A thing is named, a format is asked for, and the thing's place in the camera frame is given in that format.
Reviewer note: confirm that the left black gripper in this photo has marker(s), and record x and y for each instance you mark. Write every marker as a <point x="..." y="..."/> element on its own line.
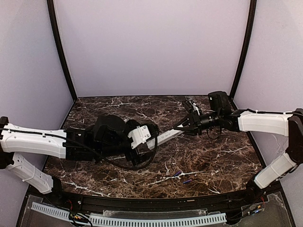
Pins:
<point x="132" y="156"/>

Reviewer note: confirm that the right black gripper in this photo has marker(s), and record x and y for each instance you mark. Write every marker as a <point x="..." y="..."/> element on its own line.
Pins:
<point x="195" y="121"/>

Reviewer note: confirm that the white remote control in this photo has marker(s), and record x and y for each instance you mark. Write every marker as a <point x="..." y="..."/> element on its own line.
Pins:
<point x="164" y="137"/>

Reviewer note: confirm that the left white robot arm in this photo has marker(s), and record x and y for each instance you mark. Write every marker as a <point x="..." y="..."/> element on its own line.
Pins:
<point x="110" y="139"/>

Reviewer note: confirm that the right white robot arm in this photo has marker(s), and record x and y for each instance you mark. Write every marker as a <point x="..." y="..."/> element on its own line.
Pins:
<point x="287" y="124"/>

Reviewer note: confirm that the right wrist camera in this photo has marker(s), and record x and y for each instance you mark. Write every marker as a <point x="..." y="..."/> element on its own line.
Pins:
<point x="191" y="106"/>

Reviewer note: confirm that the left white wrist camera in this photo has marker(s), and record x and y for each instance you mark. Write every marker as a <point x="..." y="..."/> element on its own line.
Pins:
<point x="140" y="135"/>

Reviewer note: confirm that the right white cable duct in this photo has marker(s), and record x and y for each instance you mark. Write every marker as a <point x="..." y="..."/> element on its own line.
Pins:
<point x="100" y="221"/>

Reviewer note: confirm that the white cable duct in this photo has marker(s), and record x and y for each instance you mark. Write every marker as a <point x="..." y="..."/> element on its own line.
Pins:
<point x="50" y="211"/>
<point x="100" y="221"/>

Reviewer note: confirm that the black front rail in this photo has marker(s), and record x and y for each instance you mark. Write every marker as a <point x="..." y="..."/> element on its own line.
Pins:
<point x="98" y="204"/>

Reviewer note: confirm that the left white cable duct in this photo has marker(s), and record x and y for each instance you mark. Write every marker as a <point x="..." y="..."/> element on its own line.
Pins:
<point x="50" y="211"/>

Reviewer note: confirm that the right black frame post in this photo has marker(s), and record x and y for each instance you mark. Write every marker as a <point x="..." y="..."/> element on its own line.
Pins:
<point x="244" y="49"/>

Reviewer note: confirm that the black frame post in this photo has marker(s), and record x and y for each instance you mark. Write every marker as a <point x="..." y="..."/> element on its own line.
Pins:
<point x="244" y="49"/>
<point x="60" y="51"/>

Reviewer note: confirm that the left black frame post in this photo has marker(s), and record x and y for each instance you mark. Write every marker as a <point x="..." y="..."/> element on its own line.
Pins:
<point x="60" y="51"/>

